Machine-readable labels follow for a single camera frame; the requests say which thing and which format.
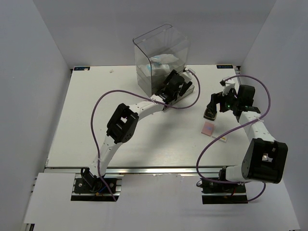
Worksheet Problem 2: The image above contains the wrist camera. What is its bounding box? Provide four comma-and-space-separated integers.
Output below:
180, 68, 195, 83
220, 77, 235, 96

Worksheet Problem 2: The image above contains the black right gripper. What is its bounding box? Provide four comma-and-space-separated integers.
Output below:
207, 87, 240, 114

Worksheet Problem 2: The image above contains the black gold-edged compact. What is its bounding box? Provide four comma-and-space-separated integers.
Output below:
203, 108, 217, 121

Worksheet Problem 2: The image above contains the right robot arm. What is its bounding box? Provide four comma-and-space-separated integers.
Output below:
205, 83, 288, 192

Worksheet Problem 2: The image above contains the pink makeup packet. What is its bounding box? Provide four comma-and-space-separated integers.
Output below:
201, 122, 215, 136

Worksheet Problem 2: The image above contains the clear acrylic organizer with drawers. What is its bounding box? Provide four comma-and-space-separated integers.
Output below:
131, 24, 195, 114

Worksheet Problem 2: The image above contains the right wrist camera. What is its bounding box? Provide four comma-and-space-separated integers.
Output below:
220, 77, 235, 96

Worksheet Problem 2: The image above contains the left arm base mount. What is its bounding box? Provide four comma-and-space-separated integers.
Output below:
71, 176, 122, 202

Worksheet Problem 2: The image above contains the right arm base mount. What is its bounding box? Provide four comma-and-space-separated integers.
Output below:
196, 179, 248, 205

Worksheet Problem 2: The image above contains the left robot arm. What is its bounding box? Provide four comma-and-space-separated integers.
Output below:
81, 68, 195, 192

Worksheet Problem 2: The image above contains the blue label sticker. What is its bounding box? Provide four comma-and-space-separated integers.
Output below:
73, 66, 90, 71
216, 64, 233, 69

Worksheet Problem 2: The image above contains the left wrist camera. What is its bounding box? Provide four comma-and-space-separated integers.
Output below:
180, 68, 195, 83

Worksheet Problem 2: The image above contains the blue label sticker right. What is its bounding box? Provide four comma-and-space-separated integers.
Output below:
216, 64, 233, 69

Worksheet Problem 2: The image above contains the blue label sticker left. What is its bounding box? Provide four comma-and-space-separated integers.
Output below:
73, 66, 90, 71

